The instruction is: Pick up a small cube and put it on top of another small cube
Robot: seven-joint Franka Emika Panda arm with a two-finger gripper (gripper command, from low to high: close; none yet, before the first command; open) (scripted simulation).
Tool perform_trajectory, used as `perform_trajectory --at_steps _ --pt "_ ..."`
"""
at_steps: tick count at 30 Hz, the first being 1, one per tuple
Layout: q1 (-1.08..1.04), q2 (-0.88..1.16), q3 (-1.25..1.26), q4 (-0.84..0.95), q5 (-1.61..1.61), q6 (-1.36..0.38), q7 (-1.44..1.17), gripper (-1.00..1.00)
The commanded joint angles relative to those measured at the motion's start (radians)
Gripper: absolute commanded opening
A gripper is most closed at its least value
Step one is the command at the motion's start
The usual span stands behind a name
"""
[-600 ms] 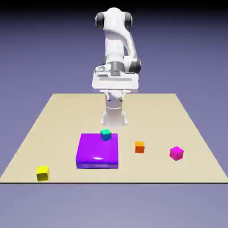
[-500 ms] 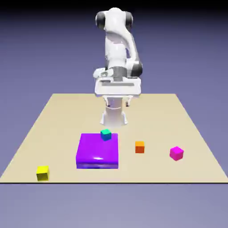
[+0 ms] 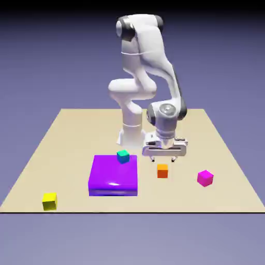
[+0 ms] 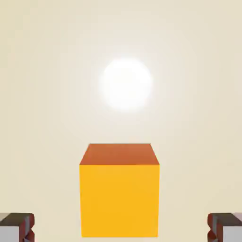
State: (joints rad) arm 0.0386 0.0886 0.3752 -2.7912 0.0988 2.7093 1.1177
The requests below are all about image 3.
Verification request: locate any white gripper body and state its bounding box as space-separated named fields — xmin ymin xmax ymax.
xmin=142 ymin=140 xmax=188 ymax=157

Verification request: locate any small orange cube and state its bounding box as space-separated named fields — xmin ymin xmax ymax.
xmin=156 ymin=164 xmax=169 ymax=179

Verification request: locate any small teal cube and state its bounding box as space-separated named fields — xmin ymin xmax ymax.
xmin=116 ymin=150 xmax=130 ymax=165

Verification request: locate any small magenta cube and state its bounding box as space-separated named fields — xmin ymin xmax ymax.
xmin=197 ymin=169 xmax=214 ymax=187

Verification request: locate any small yellow cube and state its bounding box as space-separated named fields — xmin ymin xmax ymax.
xmin=41 ymin=192 xmax=58 ymax=212

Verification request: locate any large purple box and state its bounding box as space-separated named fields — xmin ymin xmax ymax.
xmin=87 ymin=154 xmax=139 ymax=197

